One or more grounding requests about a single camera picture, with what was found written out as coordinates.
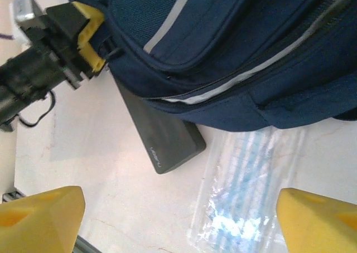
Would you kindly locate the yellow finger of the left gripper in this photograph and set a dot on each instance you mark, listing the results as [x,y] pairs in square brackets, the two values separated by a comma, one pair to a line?
[72,21]
[86,62]

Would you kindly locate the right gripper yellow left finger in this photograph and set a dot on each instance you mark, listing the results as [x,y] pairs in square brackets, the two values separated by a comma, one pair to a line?
[39,222]

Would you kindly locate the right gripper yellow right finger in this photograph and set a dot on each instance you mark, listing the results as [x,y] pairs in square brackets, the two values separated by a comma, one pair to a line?
[320,225]

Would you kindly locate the clear bag of blue stationery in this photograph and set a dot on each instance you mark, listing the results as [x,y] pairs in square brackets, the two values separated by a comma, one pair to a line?
[245,186]

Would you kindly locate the black pencil case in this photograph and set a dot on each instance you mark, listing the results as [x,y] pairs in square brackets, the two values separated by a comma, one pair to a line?
[164,141]

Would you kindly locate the navy blue backpack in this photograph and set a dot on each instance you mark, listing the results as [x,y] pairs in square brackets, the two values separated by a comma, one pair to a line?
[237,55]

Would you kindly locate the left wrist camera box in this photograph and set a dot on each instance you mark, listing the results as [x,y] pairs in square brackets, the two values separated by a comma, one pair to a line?
[23,9]

